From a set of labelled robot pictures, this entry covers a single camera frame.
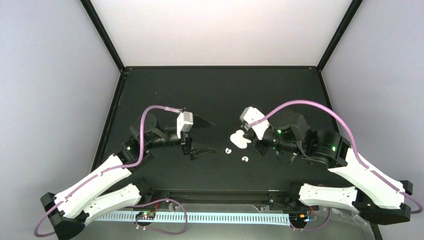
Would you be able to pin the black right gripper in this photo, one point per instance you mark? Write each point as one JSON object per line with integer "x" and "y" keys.
{"x": 261, "y": 148}

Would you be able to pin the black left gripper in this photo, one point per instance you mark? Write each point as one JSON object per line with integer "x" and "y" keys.
{"x": 193, "y": 153}

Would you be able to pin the white earbud charging case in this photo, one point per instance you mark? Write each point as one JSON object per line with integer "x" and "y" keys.
{"x": 239, "y": 140}

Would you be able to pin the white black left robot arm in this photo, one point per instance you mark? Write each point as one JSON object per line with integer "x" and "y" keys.
{"x": 71, "y": 210}

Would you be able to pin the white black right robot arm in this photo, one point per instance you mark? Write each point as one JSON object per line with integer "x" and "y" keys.
{"x": 372, "y": 195}

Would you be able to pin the small circuit board right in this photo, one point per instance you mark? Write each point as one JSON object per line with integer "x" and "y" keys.
{"x": 302, "y": 218}

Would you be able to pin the small circuit board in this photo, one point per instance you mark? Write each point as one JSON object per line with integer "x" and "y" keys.
{"x": 302, "y": 218}
{"x": 145, "y": 216}

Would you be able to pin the small circuit board left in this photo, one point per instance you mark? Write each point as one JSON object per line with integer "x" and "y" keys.
{"x": 145, "y": 216}

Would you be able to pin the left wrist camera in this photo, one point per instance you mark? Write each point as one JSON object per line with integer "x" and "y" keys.
{"x": 184, "y": 123}

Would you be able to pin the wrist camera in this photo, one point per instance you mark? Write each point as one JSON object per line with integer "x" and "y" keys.
{"x": 249, "y": 119}
{"x": 184, "y": 123}

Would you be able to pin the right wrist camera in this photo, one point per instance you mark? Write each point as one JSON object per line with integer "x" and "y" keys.
{"x": 249, "y": 119}

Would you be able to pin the black front rail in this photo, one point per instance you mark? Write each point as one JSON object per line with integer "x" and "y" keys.
{"x": 221, "y": 196}

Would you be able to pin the white slotted cable duct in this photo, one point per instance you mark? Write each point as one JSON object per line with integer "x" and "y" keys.
{"x": 278, "y": 219}

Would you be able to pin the black vertical frame post right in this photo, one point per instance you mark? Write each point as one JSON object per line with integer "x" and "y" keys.
{"x": 338, "y": 34}

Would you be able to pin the black vertical frame post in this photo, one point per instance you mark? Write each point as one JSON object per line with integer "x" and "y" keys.
{"x": 338, "y": 34}
{"x": 102, "y": 32}

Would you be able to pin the black vertical frame post left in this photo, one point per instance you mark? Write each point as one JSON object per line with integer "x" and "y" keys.
{"x": 102, "y": 32}

